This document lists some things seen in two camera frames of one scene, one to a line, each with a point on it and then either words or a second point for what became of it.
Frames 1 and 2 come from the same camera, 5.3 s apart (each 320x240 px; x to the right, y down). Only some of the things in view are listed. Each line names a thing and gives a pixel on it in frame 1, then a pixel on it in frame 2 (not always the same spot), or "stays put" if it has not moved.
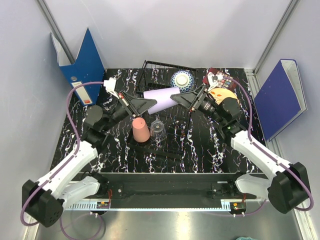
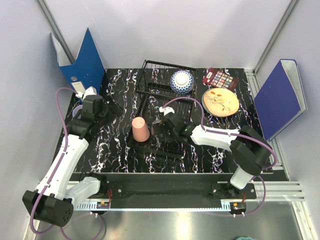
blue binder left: (87, 67) stays put
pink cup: (141, 132) stays put
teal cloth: (247, 238) stays put
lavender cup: (162, 97) to (76, 109)
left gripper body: (121, 111) to (108, 114)
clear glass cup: (157, 131) stays put
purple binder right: (282, 98) stays put
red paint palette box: (222, 82) stays put
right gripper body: (209, 107) to (169, 136)
